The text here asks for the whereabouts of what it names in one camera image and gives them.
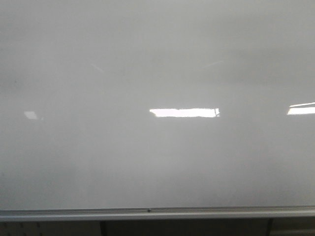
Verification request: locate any white whiteboard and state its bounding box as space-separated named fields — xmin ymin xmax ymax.
xmin=0 ymin=0 xmax=315 ymax=210

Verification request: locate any aluminium whiteboard tray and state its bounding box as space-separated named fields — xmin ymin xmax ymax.
xmin=0 ymin=206 xmax=315 ymax=222

